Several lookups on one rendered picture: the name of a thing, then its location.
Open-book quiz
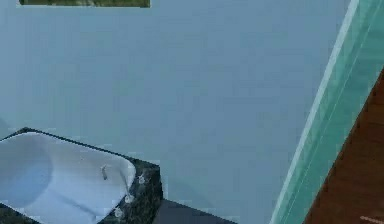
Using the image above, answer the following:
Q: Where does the silver sink faucet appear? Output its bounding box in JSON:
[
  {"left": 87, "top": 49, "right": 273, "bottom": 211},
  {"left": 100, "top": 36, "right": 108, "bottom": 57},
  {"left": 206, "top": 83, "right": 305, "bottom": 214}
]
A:
[{"left": 100, "top": 163, "right": 147, "bottom": 219}]

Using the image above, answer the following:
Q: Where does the black marble sink counter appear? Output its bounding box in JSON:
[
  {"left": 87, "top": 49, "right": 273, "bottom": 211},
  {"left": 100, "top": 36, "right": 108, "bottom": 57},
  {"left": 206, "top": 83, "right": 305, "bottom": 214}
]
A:
[{"left": 0, "top": 126, "right": 238, "bottom": 224}]

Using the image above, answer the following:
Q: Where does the white sink basin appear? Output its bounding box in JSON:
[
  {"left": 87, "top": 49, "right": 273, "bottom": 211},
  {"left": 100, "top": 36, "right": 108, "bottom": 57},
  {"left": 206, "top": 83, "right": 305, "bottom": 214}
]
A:
[{"left": 0, "top": 131, "right": 137, "bottom": 224}]

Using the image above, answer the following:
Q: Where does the green framed wall picture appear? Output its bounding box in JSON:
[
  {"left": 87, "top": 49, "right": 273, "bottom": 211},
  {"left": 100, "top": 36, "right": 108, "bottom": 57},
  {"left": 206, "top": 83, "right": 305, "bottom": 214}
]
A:
[{"left": 18, "top": 0, "right": 152, "bottom": 9}]

